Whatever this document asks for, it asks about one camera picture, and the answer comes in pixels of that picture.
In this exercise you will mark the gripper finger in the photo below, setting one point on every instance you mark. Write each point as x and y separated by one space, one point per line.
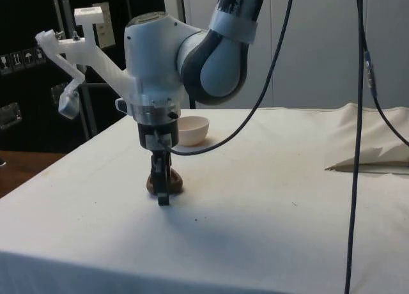
163 198

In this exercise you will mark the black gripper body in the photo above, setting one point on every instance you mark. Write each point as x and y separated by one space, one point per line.
158 132

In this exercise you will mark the brown cup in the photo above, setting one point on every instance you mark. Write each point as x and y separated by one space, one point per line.
175 183

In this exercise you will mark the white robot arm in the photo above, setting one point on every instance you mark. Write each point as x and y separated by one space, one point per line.
150 51

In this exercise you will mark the white bowl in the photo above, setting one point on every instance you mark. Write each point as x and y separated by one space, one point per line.
193 131

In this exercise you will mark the black cabinet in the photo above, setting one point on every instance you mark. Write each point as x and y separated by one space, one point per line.
25 19

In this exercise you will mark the white plastic bracket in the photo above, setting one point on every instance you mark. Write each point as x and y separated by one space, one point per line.
96 56

